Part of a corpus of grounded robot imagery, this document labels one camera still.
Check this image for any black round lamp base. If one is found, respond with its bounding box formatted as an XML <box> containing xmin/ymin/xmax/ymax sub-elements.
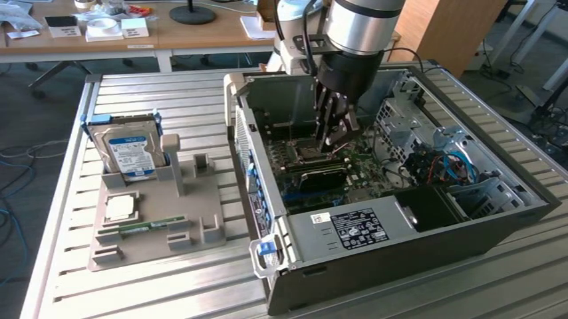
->
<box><xmin>169</xmin><ymin>0</ymin><xmax>218</xmax><ymax>25</ymax></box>

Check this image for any green motherboard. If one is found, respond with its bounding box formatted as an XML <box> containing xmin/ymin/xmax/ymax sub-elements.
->
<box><xmin>261</xmin><ymin>122</ymin><xmax>400</xmax><ymax>215</ymax></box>

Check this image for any open black PC case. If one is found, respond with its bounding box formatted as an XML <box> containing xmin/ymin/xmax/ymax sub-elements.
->
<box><xmin>223</xmin><ymin>64</ymin><xmax>563</xmax><ymax>316</ymax></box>

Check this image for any green graphics card black shroud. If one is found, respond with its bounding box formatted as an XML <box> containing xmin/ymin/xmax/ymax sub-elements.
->
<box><xmin>280</xmin><ymin>167</ymin><xmax>348</xmax><ymax>196</ymax></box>

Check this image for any blue expansion slot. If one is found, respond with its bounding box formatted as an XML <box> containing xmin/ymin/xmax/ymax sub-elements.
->
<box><xmin>282</xmin><ymin>189</ymin><xmax>313</xmax><ymax>202</ymax></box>

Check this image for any CPU socket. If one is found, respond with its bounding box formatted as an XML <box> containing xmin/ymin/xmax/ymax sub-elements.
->
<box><xmin>292</xmin><ymin>141</ymin><xmax>332</xmax><ymax>163</ymax></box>

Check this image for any hard disk with blue caddy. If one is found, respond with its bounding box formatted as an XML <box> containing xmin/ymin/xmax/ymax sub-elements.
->
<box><xmin>79</xmin><ymin>108</ymin><xmax>173</xmax><ymax>183</ymax></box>

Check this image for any flat white box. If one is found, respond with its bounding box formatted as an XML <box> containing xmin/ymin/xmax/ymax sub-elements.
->
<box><xmin>84</xmin><ymin>28</ymin><xmax>126</xmax><ymax>43</ymax></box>

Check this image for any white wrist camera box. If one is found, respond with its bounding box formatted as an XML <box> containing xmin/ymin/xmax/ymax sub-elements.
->
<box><xmin>280</xmin><ymin>35</ymin><xmax>321</xmax><ymax>76</ymax></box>

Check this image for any white labelled box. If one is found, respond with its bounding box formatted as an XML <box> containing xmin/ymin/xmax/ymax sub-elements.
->
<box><xmin>121</xmin><ymin>17</ymin><xmax>150</xmax><ymax>39</ymax></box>

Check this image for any white paper stack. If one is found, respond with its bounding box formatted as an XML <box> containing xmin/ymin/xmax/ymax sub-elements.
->
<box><xmin>241</xmin><ymin>15</ymin><xmax>277</xmax><ymax>41</ymax></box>

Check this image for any clear plastic bag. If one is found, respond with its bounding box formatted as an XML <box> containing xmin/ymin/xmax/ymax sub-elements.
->
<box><xmin>0</xmin><ymin>2</ymin><xmax>44</xmax><ymax>31</ymax></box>

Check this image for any blue card retention clip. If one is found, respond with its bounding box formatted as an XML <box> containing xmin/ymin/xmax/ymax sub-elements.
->
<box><xmin>245</xmin><ymin>148</ymin><xmax>273</xmax><ymax>235</ymax></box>

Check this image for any silver chipset heatsink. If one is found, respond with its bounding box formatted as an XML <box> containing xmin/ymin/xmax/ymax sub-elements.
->
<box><xmin>348</xmin><ymin>189</ymin><xmax>380</xmax><ymax>205</ymax></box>

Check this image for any wooden cabinet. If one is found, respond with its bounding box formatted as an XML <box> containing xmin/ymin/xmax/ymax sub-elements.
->
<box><xmin>391</xmin><ymin>0</ymin><xmax>509</xmax><ymax>79</ymax></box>

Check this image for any white tape roll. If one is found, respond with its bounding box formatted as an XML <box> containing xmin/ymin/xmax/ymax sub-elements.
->
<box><xmin>88</xmin><ymin>18</ymin><xmax>121</xmax><ymax>34</ymax></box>

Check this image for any white desk frame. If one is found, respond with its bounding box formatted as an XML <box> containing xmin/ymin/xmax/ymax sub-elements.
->
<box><xmin>488</xmin><ymin>0</ymin><xmax>568</xmax><ymax>91</ymax></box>

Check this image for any grey parts rack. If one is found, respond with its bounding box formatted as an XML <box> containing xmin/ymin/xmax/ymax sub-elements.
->
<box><xmin>86</xmin><ymin>133</ymin><xmax>229</xmax><ymax>273</ymax></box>

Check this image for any silver CPU chip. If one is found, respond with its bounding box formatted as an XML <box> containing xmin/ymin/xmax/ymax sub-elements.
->
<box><xmin>105</xmin><ymin>195</ymin><xmax>138</xmax><ymax>223</ymax></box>

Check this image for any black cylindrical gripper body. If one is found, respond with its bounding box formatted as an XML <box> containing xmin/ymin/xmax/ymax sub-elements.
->
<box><xmin>316</xmin><ymin>49</ymin><xmax>387</xmax><ymax>98</ymax></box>

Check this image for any black camera cable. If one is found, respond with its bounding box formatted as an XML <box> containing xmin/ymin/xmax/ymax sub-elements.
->
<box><xmin>274</xmin><ymin>0</ymin><xmax>321</xmax><ymax>78</ymax></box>

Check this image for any grey power supply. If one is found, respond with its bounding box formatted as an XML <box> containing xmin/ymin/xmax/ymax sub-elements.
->
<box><xmin>284</xmin><ymin>195</ymin><xmax>421</xmax><ymax>262</ymax></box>

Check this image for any perforated metal drive cage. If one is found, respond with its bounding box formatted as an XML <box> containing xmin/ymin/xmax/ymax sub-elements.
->
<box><xmin>372</xmin><ymin>96</ymin><xmax>445</xmax><ymax>167</ymax></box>

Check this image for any wooden desk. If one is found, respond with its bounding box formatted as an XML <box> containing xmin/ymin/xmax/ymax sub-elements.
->
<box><xmin>0</xmin><ymin>0</ymin><xmax>400</xmax><ymax>64</ymax></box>

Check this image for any blue data wire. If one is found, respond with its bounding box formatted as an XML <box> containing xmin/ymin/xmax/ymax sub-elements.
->
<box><xmin>443</xmin><ymin>151</ymin><xmax>481</xmax><ymax>185</ymax></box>

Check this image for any white box black top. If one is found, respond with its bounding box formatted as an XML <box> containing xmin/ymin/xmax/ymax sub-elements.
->
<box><xmin>44</xmin><ymin>15</ymin><xmax>83</xmax><ymax>39</ymax></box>

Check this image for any shiny metal disk bay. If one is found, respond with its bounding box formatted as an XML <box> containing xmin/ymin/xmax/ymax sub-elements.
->
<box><xmin>432</xmin><ymin>125</ymin><xmax>547</xmax><ymax>222</ymax></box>

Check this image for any green RAM stick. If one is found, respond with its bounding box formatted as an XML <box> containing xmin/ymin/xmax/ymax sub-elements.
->
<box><xmin>96</xmin><ymin>215</ymin><xmax>186</xmax><ymax>235</ymax></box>

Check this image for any blue floor cable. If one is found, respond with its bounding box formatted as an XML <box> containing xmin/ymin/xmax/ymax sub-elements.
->
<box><xmin>0</xmin><ymin>159</ymin><xmax>36</xmax><ymax>287</ymax></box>

